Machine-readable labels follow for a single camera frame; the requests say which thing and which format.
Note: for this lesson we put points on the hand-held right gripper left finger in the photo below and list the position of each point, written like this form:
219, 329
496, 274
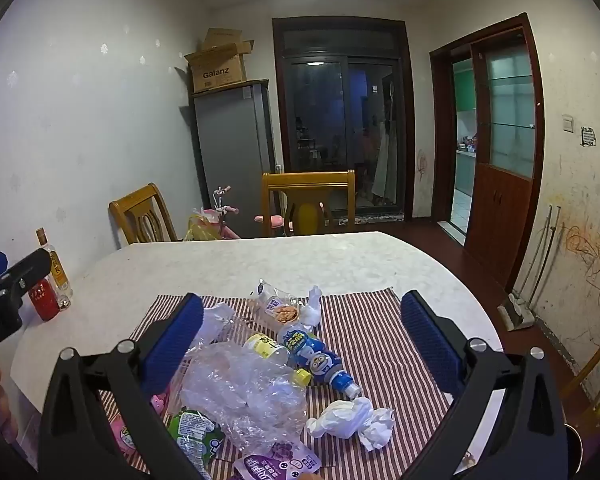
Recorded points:
172, 347

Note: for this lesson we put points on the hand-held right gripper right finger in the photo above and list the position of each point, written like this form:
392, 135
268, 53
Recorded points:
427, 345

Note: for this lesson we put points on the clear plastic bag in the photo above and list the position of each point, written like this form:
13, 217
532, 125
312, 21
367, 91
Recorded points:
217, 322

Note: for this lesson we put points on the clear plastic cup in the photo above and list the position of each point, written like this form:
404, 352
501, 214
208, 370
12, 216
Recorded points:
245, 395

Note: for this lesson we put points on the green snack packet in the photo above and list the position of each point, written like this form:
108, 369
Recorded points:
195, 432

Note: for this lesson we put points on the clear bottle with yellow cap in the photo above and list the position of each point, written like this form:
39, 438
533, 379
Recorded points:
266, 346

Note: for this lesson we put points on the pink drink bottle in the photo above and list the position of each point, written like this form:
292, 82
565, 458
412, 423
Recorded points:
122, 437

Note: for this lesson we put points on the white snack packet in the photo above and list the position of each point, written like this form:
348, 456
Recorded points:
275, 306

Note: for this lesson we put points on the large white tissue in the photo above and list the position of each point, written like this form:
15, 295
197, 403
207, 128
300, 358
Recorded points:
345, 420

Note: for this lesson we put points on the blue cartoon drink bottle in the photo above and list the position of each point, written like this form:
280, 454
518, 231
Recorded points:
312, 357

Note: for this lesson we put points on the small white tissue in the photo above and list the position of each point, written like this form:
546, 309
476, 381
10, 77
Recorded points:
311, 310

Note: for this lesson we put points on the purple snack packet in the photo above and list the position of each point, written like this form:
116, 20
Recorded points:
275, 462

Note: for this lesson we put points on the clear liquor bottle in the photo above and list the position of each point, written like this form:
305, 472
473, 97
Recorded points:
60, 272

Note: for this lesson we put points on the red liquor bottle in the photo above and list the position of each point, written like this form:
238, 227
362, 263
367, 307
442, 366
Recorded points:
45, 302

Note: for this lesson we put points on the striped cloth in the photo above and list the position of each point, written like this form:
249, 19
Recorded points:
380, 330

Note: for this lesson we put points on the small shiny round object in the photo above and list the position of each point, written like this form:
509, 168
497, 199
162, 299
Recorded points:
65, 303

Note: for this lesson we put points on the white power strip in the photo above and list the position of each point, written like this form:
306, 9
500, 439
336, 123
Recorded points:
517, 312

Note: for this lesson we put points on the yellow plastic bag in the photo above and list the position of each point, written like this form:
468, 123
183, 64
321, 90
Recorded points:
200, 230

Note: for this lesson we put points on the wooden chair with oval back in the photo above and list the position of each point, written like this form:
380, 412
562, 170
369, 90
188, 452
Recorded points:
142, 212

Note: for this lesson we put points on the patterned door mat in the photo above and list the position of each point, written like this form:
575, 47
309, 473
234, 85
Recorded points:
375, 218

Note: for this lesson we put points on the pink tricycle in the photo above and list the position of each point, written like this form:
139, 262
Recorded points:
225, 210

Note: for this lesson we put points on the curved wooden chair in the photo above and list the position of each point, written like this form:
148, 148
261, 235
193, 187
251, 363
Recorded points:
592, 355

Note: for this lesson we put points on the yellow rounded object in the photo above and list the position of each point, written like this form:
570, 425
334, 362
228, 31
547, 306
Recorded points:
307, 216

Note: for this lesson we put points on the kitchen counter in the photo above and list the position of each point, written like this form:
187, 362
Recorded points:
465, 165

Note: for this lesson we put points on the white hanging cloth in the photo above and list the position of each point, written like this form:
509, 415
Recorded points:
385, 160

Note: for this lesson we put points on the grey refrigerator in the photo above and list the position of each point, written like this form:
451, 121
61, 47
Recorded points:
230, 150

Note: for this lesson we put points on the dark glass sliding door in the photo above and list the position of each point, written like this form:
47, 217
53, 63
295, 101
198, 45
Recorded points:
340, 110

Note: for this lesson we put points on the open cardboard box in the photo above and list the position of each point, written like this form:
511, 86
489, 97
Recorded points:
217, 72

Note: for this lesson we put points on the white wall pipe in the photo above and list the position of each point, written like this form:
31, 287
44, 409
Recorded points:
537, 250
547, 255

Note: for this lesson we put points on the wooden chair with flat rail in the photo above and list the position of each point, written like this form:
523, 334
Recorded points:
307, 182

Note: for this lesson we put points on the green wall cabinet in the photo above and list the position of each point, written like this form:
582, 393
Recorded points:
463, 87

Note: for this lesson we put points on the white light switch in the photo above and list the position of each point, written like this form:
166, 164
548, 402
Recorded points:
568, 123

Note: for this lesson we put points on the black-edged wall sticker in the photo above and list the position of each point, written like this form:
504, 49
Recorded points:
588, 136

